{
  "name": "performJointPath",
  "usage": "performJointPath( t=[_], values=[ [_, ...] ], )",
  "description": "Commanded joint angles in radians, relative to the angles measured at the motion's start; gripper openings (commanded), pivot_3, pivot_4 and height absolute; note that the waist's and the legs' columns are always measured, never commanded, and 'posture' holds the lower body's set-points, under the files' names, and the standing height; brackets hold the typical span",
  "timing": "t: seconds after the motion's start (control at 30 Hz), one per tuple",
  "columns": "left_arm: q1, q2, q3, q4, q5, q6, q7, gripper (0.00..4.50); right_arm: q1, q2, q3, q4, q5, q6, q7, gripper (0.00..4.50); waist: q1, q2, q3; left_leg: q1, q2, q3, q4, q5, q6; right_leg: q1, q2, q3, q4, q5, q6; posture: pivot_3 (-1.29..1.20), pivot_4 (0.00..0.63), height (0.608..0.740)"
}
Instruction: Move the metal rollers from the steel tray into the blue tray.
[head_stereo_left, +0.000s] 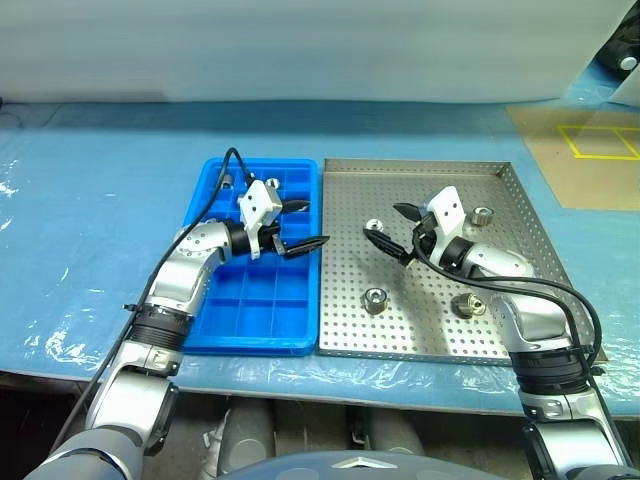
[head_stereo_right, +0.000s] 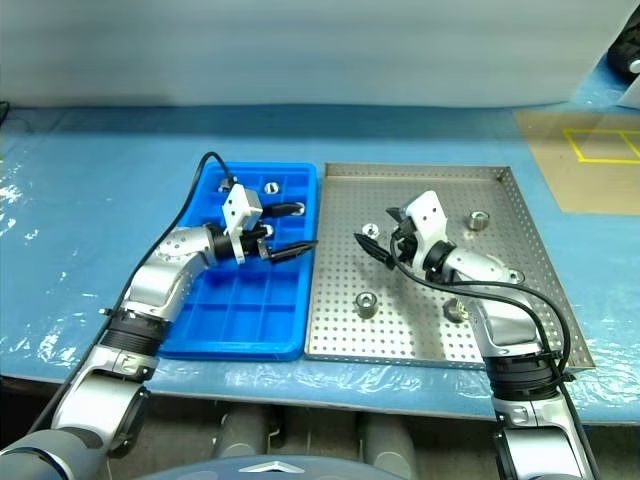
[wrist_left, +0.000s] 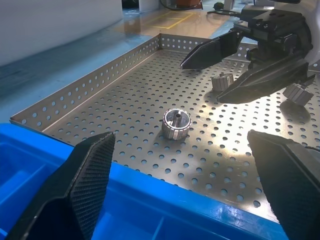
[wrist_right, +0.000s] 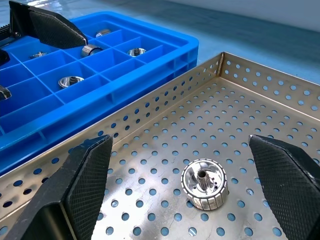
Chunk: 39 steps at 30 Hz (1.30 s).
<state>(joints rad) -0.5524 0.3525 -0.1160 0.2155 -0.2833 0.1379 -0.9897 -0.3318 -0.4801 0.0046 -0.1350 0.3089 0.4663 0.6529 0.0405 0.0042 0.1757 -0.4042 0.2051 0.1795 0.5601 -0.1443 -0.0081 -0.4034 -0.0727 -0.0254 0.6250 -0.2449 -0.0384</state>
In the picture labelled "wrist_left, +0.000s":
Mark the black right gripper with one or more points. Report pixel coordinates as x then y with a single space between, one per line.
280 30

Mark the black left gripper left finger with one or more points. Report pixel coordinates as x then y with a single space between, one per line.
75 190

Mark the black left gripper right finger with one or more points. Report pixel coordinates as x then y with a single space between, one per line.
292 180

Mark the blue plastic bin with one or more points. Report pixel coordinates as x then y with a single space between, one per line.
150 210

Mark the perforated metal tray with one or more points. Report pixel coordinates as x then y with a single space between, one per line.
140 100

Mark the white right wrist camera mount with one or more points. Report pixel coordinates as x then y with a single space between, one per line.
314 22

